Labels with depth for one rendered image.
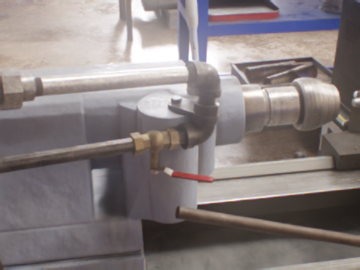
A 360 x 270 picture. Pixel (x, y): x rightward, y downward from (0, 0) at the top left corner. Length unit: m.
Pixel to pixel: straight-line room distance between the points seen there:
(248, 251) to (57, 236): 0.48
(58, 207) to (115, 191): 0.11
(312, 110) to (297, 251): 0.39
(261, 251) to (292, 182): 0.16
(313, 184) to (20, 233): 0.63
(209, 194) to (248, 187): 0.08
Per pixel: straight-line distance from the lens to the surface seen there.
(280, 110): 0.90
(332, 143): 1.28
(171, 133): 0.71
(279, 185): 1.19
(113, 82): 0.64
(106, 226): 0.84
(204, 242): 1.19
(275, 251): 1.19
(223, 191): 1.15
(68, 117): 0.79
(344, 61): 2.70
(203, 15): 2.69
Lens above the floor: 1.49
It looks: 29 degrees down
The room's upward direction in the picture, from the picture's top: straight up
